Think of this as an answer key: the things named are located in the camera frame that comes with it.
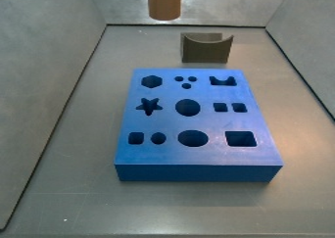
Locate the orange round cylinder peg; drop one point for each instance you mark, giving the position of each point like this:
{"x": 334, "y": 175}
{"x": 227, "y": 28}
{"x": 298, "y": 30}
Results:
{"x": 164, "y": 10}

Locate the blue shape sorter block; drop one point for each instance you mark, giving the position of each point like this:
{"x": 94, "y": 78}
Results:
{"x": 192, "y": 128}

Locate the dark grey curved holder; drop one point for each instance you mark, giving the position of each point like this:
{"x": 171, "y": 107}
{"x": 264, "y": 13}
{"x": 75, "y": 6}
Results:
{"x": 204, "y": 47}

